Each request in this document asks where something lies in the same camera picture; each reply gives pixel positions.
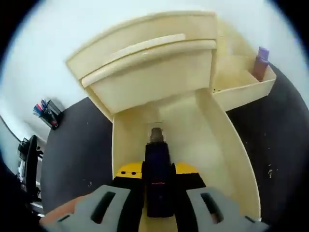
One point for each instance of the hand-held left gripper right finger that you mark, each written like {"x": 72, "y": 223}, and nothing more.
{"x": 222, "y": 212}

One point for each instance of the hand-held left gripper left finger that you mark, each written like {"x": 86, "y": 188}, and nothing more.
{"x": 96, "y": 212}

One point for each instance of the dark blue cosmetic spray bottle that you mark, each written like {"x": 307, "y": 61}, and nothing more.
{"x": 159, "y": 193}

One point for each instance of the purple cosmetic bottle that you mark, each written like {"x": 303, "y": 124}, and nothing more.
{"x": 260, "y": 65}

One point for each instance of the person's left hand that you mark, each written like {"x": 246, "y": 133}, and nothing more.
{"x": 60, "y": 212}

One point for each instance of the black table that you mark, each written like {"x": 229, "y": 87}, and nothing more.
{"x": 77, "y": 149}

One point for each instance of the black office chair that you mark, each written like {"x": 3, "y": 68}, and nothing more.
{"x": 31, "y": 164}

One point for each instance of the black mesh pen holder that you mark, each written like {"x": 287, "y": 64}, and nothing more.
{"x": 51, "y": 116}

